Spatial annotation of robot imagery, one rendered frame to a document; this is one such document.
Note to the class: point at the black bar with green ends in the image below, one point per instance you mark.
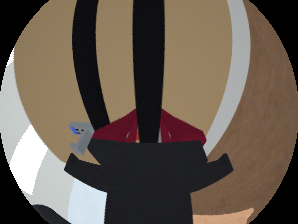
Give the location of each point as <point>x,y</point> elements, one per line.
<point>85,62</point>

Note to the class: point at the black bar with blue ends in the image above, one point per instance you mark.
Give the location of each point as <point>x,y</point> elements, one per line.
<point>148,34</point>

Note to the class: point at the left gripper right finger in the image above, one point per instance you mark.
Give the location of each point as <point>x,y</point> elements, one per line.
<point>179,130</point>

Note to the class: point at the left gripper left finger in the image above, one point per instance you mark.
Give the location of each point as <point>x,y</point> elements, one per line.
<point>119,129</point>

